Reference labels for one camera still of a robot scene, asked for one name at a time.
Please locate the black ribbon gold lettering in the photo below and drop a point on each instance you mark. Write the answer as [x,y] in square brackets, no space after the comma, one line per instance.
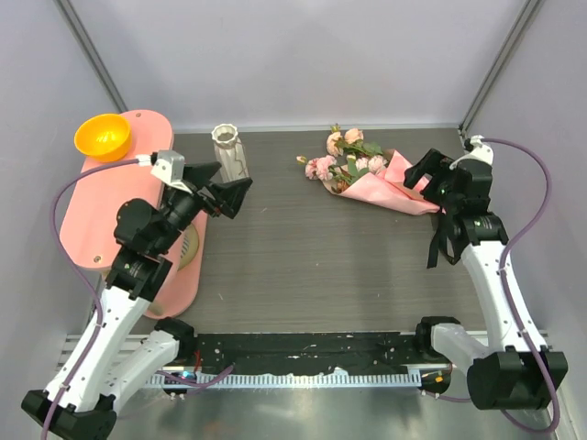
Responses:
[444,240]

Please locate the slotted white cable duct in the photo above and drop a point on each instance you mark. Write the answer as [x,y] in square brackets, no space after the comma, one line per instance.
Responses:
[336,380]

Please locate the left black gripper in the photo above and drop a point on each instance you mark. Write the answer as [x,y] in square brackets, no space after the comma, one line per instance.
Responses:
[230,195]

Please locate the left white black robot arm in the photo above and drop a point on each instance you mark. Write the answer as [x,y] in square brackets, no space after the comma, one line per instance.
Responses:
[85,397]

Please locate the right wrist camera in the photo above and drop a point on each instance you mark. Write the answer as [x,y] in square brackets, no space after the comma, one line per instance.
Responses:
[475,149]

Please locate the pink tiered wooden shelf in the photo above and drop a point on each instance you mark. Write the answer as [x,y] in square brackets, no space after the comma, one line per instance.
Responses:
[118,208]

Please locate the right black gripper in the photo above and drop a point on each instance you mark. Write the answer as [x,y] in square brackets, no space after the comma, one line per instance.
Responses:
[432,162]

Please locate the pink flower bouquet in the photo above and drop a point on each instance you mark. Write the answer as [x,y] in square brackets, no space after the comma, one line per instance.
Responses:
[363,171]

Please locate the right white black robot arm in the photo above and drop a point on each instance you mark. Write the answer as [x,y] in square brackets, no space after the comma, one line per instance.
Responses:
[514,369]

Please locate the white ribbed ceramic vase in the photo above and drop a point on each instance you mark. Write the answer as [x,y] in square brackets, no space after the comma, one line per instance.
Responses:
[230,152]

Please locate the orange plastic bowl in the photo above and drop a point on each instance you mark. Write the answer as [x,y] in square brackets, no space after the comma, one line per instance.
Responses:
[105,138]

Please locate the black mounting base plate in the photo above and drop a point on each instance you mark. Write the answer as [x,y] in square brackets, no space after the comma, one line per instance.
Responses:
[307,354]

